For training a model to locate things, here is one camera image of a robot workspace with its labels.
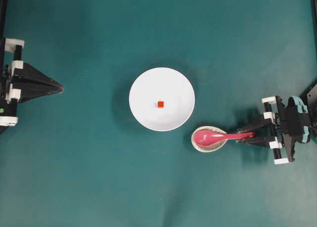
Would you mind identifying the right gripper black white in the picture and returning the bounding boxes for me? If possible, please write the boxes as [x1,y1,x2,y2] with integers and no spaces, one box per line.
[236,96,295,165]

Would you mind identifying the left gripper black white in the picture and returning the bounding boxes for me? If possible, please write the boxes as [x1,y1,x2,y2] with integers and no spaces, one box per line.
[0,38,63,127]

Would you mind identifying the pink plastic spoon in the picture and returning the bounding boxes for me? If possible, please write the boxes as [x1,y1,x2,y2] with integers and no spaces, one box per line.
[194,130,256,146]

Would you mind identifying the speckled ceramic spoon rest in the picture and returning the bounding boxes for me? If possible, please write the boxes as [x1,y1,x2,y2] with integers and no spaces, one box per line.
[191,126,227,153]

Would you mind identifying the small red block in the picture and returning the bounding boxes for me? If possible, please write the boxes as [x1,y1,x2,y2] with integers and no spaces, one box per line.
[158,101,164,108]

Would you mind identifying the white round bowl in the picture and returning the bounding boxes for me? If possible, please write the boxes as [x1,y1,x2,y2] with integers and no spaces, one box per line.
[129,67,195,132]

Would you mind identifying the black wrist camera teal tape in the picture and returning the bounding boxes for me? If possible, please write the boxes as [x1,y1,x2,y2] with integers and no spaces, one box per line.
[285,96,311,143]

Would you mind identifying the black aluminium frame rail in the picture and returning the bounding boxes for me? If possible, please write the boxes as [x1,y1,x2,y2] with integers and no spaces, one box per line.
[0,0,8,38]

